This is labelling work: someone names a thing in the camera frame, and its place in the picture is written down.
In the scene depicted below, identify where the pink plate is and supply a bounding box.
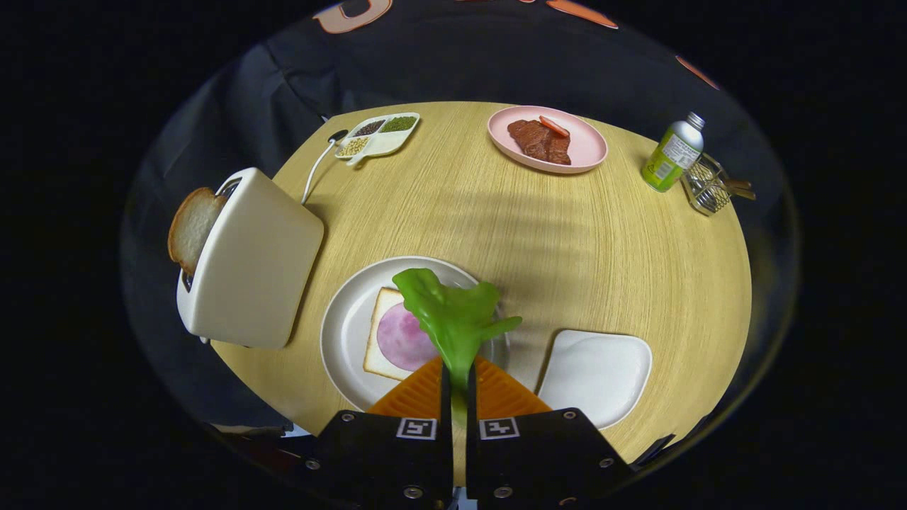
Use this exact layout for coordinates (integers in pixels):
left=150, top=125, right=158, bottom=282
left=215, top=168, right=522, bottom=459
left=488, top=106, right=609, bottom=175

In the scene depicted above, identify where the white divided dish with beans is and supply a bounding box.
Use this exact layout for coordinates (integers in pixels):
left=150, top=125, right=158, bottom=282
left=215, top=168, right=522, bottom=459
left=334, top=113, right=421, bottom=167

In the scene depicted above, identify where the white round plate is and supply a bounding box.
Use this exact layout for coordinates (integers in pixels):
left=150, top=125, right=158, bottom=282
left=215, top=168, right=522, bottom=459
left=320, top=256, right=511, bottom=413

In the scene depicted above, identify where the white bread slice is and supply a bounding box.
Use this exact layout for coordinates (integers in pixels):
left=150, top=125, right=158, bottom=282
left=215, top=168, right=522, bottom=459
left=364, top=287, right=440, bottom=382

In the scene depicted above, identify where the white toaster cable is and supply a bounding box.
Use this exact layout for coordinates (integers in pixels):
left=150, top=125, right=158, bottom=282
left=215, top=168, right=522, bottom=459
left=301, top=138, right=341, bottom=206

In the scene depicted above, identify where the silver bottle with green label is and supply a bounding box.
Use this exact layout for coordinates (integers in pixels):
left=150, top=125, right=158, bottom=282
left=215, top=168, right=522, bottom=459
left=641, top=112, right=706, bottom=193

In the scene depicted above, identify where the green lettuce leaf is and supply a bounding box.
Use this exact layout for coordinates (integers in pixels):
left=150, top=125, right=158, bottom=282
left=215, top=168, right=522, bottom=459
left=392, top=268, right=523, bottom=426

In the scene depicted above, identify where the browned toast slice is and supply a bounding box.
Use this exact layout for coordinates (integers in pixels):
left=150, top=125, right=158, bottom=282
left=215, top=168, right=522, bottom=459
left=168, top=187, right=229, bottom=277

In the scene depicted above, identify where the pink ham slice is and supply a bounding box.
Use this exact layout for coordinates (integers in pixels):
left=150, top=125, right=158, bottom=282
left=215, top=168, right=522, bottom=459
left=377, top=302, right=440, bottom=372

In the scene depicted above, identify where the brown meat piece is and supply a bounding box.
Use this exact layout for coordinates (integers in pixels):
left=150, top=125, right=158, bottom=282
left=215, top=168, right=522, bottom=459
left=507, top=119, right=572, bottom=166

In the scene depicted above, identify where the white toaster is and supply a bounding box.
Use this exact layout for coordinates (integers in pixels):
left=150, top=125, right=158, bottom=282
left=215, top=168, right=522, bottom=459
left=176, top=168, right=325, bottom=349

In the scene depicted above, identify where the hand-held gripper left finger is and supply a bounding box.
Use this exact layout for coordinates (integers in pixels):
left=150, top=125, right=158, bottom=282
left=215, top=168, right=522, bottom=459
left=294, top=356, right=455, bottom=510

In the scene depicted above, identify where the white squarish dish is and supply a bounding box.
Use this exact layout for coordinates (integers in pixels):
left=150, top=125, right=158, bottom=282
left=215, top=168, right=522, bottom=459
left=536, top=329, right=653, bottom=430

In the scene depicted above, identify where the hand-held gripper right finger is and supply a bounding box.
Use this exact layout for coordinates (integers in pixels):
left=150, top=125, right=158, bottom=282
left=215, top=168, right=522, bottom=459
left=466, top=356, right=635, bottom=510

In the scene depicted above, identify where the wire mesh basket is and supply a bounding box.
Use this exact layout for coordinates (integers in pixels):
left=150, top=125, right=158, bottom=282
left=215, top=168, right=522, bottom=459
left=680, top=153, right=757, bottom=216

